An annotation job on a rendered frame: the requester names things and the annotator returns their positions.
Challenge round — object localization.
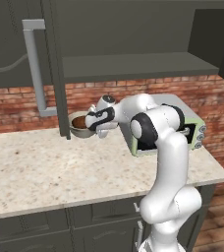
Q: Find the dark grey cabinet door with handle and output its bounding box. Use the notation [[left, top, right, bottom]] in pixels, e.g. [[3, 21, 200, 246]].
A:
[[39, 0, 72, 141]]

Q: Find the light grey cabinet door handle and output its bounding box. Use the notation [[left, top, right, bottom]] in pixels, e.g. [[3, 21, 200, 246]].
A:
[[22, 18, 58, 118]]

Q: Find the dark grey moulded cabinet door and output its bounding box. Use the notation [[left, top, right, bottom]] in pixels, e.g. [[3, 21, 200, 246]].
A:
[[0, 0, 43, 90]]

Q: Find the dark grey drawer front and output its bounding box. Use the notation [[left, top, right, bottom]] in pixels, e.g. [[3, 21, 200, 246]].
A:
[[0, 208, 70, 243], [70, 195, 145, 228]]

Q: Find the pale green toaster oven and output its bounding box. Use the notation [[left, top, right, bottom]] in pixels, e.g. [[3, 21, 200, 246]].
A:
[[118, 93, 207, 158]]

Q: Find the dark grey wall cabinet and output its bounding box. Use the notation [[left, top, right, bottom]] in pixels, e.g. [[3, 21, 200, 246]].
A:
[[50, 0, 224, 85]]

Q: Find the light grey cupboard door handle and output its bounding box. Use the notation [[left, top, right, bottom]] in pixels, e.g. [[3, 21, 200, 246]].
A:
[[135, 220, 144, 251]]

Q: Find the grey bowl with brown inside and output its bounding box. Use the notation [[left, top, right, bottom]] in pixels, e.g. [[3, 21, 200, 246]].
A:
[[67, 110, 97, 140]]

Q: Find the dark grey base cupboard door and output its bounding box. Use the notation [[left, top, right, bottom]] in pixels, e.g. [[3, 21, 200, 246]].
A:
[[178, 184, 217, 252], [72, 221, 148, 252], [0, 229, 75, 252]]

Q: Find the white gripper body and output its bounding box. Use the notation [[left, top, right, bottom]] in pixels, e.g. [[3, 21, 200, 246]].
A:
[[95, 123, 120, 140]]

